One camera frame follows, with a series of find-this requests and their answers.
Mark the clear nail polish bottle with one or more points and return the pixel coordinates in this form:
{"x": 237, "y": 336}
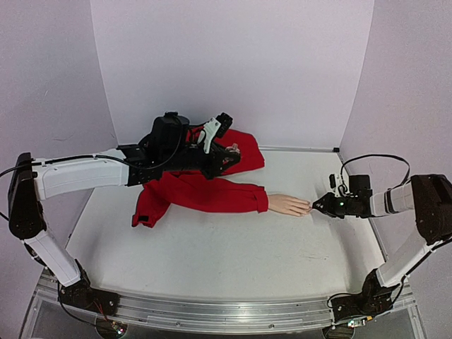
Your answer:
{"x": 233, "y": 149}

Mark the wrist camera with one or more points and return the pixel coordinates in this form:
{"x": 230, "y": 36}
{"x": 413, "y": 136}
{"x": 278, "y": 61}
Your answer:
{"x": 216, "y": 127}
{"x": 338, "y": 185}

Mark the red jacket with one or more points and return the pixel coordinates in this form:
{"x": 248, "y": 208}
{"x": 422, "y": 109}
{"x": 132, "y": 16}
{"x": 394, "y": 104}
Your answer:
{"x": 190, "y": 189}

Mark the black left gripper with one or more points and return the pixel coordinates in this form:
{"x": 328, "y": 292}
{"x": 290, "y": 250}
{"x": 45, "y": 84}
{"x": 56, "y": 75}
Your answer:
{"x": 218, "y": 160}

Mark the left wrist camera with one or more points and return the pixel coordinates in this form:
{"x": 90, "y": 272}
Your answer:
{"x": 216, "y": 127}

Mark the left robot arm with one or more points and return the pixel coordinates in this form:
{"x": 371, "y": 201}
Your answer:
{"x": 173, "y": 145}

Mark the aluminium table front rail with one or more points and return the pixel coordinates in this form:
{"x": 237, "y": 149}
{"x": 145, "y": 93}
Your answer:
{"x": 56, "y": 314}

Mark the mannequin hand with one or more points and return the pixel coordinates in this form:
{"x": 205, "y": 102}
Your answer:
{"x": 288, "y": 205}

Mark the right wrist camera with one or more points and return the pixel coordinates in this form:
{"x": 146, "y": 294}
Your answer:
{"x": 338, "y": 185}

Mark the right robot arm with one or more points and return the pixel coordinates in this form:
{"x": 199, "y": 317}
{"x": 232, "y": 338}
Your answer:
{"x": 427, "y": 196}

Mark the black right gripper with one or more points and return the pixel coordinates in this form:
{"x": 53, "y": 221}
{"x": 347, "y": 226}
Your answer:
{"x": 327, "y": 205}

